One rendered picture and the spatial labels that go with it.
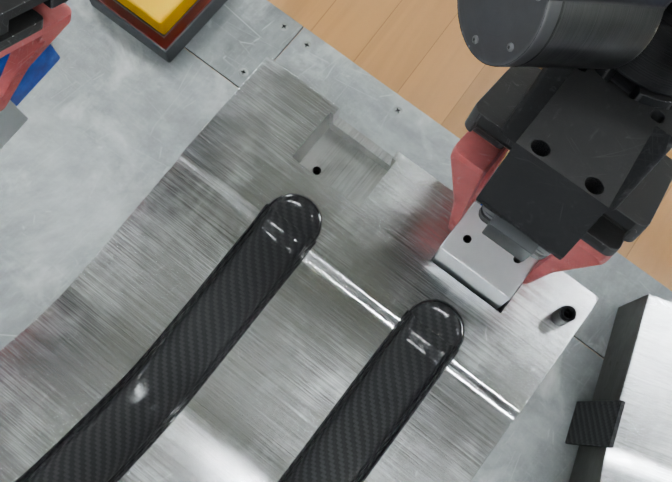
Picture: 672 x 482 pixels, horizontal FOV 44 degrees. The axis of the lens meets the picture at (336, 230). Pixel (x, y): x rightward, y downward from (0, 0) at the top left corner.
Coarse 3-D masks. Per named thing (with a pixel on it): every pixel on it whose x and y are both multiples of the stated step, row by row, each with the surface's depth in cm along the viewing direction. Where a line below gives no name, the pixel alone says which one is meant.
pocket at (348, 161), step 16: (336, 112) 53; (320, 128) 53; (336, 128) 54; (352, 128) 54; (304, 144) 52; (320, 144) 55; (336, 144) 55; (352, 144) 55; (368, 144) 54; (304, 160) 55; (320, 160) 55; (336, 160) 55; (352, 160) 55; (368, 160) 55; (384, 160) 54; (320, 176) 54; (336, 176) 54; (352, 176) 54; (368, 176) 54; (352, 192) 54; (368, 192) 54
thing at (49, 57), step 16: (48, 48) 48; (0, 64) 46; (32, 64) 47; (48, 64) 49; (32, 80) 48; (16, 96) 48; (0, 112) 47; (16, 112) 48; (0, 128) 48; (16, 128) 49; (0, 144) 49
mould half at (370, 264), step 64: (256, 128) 52; (192, 192) 51; (256, 192) 51; (320, 192) 51; (384, 192) 51; (448, 192) 52; (128, 256) 50; (192, 256) 50; (320, 256) 50; (384, 256) 50; (64, 320) 49; (128, 320) 50; (256, 320) 50; (320, 320) 50; (384, 320) 50; (512, 320) 50; (576, 320) 50; (0, 384) 46; (64, 384) 47; (256, 384) 49; (320, 384) 49; (448, 384) 49; (512, 384) 49; (0, 448) 44; (192, 448) 47; (256, 448) 48; (448, 448) 48
